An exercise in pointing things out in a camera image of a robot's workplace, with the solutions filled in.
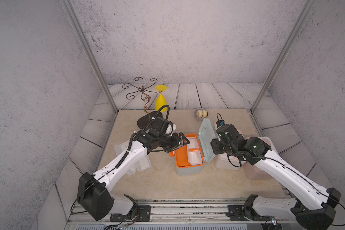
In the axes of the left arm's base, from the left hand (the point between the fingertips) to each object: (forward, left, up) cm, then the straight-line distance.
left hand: (187, 145), depth 73 cm
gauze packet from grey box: (+10, -5, -13) cm, 17 cm away
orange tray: (+1, +3, -12) cm, 12 cm away
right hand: (0, -13, +2) cm, 13 cm away
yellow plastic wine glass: (+34, +15, 0) cm, 37 cm away
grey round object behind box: (+38, -13, -16) cm, 43 cm away
